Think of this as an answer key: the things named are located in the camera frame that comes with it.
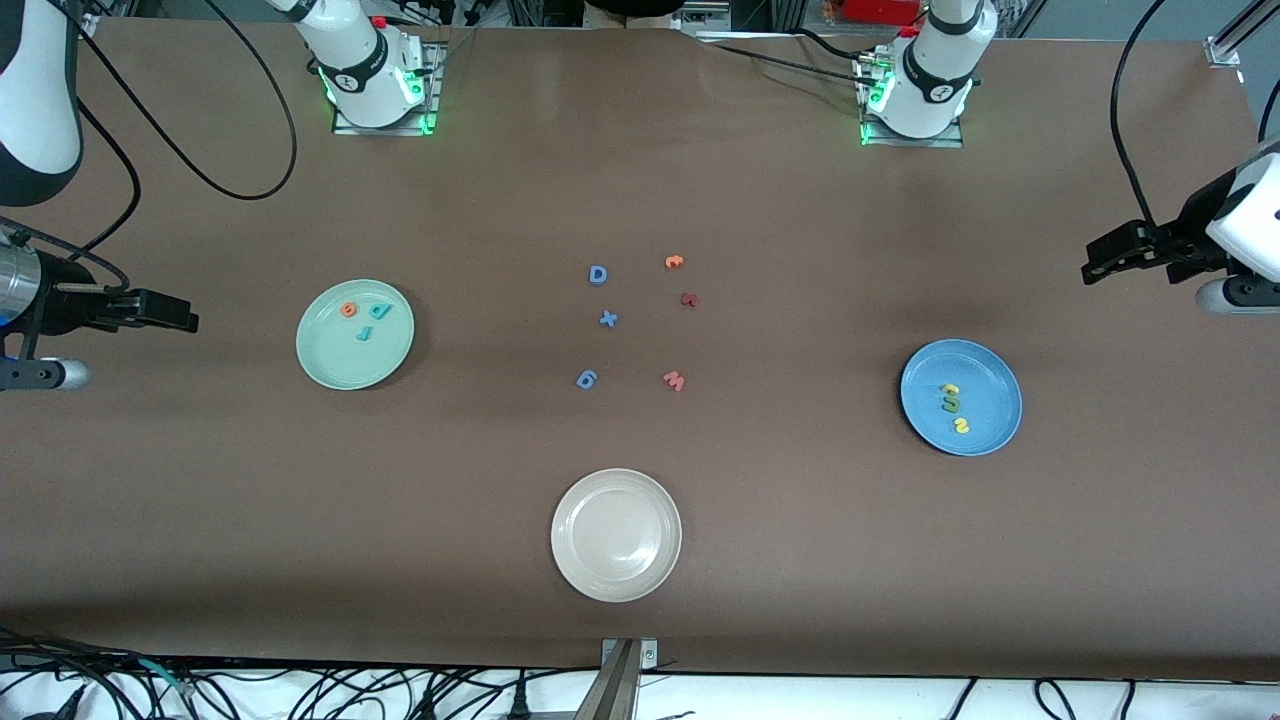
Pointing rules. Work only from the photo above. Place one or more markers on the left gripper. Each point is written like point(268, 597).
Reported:
point(1186, 243)

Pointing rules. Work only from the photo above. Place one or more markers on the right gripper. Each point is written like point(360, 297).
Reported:
point(66, 303)

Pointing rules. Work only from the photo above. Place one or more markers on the light green plate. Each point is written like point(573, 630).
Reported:
point(345, 360)

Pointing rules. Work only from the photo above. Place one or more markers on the blue plate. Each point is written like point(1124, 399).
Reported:
point(985, 380)

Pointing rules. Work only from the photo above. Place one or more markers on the red box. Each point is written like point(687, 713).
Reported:
point(880, 10)

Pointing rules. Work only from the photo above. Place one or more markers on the blue foam number 6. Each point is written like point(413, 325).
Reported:
point(582, 380)

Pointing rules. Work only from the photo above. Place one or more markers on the blue foam letter D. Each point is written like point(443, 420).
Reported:
point(591, 275)

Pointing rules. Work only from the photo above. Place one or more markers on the pink foam letter w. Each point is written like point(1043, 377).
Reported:
point(674, 381)

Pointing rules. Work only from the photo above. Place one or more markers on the beige plate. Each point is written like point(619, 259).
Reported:
point(616, 535)

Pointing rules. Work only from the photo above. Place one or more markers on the black plug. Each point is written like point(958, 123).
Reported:
point(518, 705)

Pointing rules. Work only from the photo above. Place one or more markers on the person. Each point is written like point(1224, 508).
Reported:
point(630, 7)

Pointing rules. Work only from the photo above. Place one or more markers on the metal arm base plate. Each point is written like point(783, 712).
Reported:
point(436, 122)
point(957, 141)

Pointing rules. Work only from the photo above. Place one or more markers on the aluminium frame corner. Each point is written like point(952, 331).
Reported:
point(1222, 50)

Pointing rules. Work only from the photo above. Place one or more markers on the metal bracket post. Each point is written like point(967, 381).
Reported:
point(630, 655)

